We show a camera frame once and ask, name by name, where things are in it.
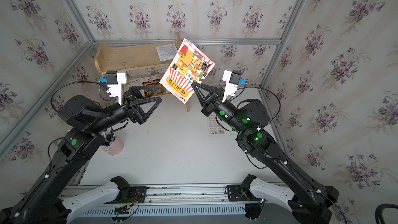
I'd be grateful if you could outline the orange marigold seed packet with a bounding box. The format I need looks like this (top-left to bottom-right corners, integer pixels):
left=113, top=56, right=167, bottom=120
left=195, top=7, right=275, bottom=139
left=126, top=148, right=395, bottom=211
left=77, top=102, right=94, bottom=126
left=141, top=75, right=166, bottom=96

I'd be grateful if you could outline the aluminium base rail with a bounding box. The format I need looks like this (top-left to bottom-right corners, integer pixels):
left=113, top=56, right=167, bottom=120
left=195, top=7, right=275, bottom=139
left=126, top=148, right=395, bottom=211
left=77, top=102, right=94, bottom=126
left=58, top=181, right=315, bottom=218

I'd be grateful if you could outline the white text seed packet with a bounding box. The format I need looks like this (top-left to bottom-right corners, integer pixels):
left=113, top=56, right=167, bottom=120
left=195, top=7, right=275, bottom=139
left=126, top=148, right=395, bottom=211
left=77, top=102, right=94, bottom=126
left=123, top=77, right=143, bottom=92

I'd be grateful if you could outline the colourful cartoon seed packet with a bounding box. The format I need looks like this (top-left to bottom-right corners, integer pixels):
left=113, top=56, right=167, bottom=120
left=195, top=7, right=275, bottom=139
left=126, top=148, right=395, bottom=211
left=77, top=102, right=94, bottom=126
left=160, top=39, right=216, bottom=104

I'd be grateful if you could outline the pink pen cup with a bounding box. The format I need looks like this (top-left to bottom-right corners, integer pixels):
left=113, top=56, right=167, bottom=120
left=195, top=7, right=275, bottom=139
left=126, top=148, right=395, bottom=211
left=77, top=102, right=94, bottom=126
left=101, top=132, right=124, bottom=156

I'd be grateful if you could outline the pink white seed packet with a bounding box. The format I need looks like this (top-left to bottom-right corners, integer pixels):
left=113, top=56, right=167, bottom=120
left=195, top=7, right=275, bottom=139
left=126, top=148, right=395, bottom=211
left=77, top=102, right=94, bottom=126
left=208, top=114, right=226, bottom=137

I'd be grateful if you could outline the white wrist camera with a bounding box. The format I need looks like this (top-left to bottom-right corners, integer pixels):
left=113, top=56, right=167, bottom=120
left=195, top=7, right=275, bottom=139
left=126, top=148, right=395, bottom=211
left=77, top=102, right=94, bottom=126
left=222, top=70, right=246, bottom=102
left=99, top=71, right=127, bottom=105

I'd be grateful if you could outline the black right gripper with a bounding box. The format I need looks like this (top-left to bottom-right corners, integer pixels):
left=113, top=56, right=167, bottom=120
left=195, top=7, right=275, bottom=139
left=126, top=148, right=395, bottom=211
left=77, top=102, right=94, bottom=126
left=195, top=82, right=248, bottom=136

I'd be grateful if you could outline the wooden two-tier shelf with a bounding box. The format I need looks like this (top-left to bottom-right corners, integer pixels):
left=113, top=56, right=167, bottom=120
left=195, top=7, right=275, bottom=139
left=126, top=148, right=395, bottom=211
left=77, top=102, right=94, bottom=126
left=94, top=32, right=191, bottom=113

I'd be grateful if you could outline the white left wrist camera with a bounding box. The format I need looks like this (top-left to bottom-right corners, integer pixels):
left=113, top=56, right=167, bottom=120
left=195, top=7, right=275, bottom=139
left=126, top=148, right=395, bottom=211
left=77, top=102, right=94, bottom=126
left=99, top=71, right=127, bottom=105

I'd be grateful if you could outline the white printed seed packet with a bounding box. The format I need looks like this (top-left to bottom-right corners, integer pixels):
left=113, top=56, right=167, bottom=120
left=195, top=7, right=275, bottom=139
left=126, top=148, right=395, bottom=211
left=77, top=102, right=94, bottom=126
left=156, top=44, right=178, bottom=62

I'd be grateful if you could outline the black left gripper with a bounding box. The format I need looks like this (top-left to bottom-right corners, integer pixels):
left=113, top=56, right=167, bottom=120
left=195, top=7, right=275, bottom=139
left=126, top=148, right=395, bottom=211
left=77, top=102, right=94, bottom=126
left=86, top=86, right=158, bottom=135

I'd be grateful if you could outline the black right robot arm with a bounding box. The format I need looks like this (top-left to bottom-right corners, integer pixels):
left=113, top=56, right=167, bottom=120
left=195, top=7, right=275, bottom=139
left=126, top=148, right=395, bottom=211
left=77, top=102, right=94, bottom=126
left=192, top=83, right=340, bottom=224

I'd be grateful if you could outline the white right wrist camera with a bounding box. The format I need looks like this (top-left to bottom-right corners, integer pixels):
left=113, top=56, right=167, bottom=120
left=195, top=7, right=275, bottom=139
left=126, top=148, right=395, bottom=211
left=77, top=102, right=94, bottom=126
left=222, top=70, right=246, bottom=102

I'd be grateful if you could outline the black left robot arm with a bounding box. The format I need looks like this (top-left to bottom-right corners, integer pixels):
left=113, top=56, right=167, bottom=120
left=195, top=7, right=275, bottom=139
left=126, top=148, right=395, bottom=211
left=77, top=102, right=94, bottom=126
left=1, top=86, right=162, bottom=224

